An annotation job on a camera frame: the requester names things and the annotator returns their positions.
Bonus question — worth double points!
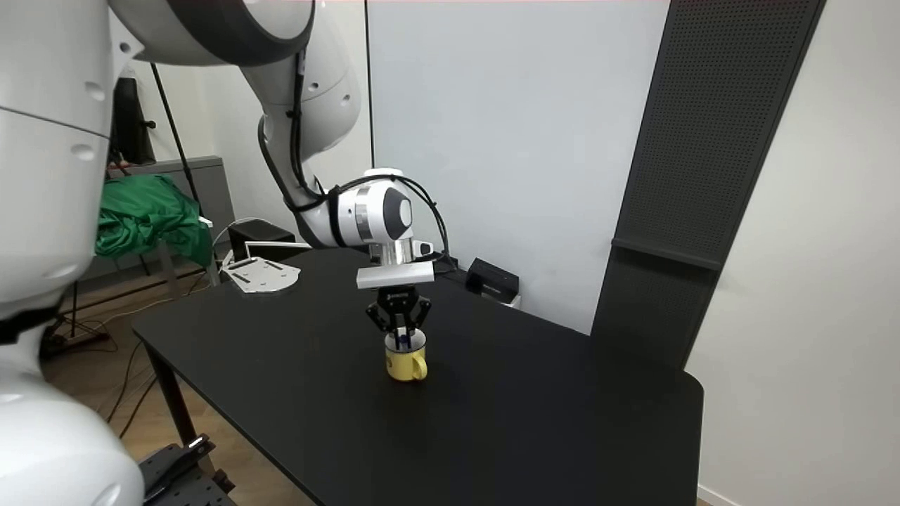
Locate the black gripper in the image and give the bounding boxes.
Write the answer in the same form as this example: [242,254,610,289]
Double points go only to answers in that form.
[364,288,437,345]

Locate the small black box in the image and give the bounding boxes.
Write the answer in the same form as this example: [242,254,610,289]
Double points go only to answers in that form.
[464,257,524,307]

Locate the silver wrist camera bar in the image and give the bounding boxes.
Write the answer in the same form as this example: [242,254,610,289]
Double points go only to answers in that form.
[355,260,440,296]

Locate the black box with white sheet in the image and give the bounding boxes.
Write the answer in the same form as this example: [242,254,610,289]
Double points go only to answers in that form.
[227,216,326,262]

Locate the green cloth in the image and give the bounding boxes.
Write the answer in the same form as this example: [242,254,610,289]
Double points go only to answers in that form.
[92,174,218,271]

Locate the black table leg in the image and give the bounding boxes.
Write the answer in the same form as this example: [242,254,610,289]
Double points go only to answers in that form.
[143,341,206,455]

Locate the black slanted stand pole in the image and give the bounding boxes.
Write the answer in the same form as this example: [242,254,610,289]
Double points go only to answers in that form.
[146,59,206,212]

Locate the white paper sheets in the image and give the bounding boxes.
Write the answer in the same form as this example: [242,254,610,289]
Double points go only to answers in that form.
[219,254,308,296]

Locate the yellow mug with white interior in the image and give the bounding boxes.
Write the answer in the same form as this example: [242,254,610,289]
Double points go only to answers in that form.
[384,334,433,385]

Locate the dark grey perforated pillar panel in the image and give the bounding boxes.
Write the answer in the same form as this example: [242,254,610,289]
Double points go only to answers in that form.
[592,0,829,373]

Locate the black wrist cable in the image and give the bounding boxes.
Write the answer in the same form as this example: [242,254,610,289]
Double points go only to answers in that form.
[400,174,454,262]

